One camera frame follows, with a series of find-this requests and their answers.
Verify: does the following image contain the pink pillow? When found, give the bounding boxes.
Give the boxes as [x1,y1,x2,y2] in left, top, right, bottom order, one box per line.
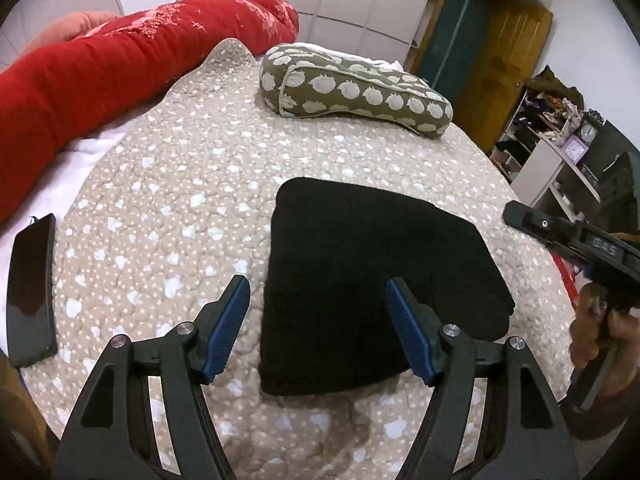
[30,11,118,48]

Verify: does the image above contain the dark green door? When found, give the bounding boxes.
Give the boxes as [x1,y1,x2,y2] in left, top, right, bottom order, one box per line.
[415,0,493,81]

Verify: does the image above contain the dark ornate clock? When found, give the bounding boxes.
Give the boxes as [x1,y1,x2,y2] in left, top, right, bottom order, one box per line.
[577,112,607,150]

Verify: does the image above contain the beige dotted quilted blanket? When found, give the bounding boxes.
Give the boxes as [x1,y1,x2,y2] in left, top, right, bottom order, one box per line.
[20,37,581,480]

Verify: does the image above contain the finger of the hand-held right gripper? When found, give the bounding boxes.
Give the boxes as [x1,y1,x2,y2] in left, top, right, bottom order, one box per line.
[502,200,585,259]

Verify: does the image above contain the red floral bolster quilt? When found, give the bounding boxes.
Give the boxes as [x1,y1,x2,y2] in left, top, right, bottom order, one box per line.
[0,0,301,223]

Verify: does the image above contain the white bed sheet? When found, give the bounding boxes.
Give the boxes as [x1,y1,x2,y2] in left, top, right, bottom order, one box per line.
[0,127,133,261]

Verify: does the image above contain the person's right hand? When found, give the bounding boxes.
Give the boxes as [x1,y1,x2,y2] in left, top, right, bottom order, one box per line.
[570,282,640,372]

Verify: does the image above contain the black smartphone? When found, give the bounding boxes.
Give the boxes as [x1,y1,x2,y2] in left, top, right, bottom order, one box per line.
[6,213,58,370]

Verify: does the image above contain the black pants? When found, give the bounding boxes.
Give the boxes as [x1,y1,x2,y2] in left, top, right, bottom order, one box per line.
[260,176,516,397]

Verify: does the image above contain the purple square clock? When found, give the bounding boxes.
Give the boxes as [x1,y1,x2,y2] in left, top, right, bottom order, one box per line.
[564,137,587,165]

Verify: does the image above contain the cluttered shelf rack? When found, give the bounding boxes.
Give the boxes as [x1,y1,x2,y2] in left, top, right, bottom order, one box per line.
[490,65,586,181]

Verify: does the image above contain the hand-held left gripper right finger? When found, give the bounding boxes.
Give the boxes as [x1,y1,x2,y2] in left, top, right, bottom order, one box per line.
[385,277,576,480]

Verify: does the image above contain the white shelving unit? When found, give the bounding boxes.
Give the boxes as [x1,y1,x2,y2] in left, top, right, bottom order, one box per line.
[515,132,601,223]

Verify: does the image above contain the olive pillow with white pattern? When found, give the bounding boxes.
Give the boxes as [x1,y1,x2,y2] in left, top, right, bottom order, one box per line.
[259,42,454,139]

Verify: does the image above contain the yellow wooden door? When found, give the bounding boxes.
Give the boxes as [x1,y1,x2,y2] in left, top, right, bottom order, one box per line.
[452,10,553,153]

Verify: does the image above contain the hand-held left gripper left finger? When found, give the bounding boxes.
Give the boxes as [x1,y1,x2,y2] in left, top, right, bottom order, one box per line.
[52,275,252,480]

